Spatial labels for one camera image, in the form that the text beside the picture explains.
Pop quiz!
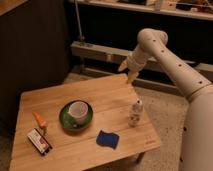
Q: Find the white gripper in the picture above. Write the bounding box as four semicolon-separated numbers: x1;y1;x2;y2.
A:
118;46;149;84

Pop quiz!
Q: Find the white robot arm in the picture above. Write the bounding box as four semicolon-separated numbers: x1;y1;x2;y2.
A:
119;28;213;171

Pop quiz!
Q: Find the white bottle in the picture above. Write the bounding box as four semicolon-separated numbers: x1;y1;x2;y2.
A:
128;100;143;127

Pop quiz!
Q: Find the metal pole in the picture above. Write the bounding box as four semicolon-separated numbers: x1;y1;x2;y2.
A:
74;0;85;45

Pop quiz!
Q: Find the white cup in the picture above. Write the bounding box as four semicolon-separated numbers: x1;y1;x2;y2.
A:
68;101;88;125

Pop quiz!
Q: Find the blue sponge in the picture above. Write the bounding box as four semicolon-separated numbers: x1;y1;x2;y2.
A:
96;131;119;149

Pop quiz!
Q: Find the wooden table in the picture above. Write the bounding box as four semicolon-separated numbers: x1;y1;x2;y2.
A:
10;74;161;171

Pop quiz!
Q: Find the green plate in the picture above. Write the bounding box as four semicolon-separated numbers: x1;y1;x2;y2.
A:
59;100;93;132

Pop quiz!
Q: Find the orange toy carrot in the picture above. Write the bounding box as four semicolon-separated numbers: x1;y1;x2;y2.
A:
33;112;47;129

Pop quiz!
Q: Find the red white snack box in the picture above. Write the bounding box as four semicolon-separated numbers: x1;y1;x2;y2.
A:
27;128;52;156

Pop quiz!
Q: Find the metal shelf frame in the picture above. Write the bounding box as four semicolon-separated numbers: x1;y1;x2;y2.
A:
71;40;213;98

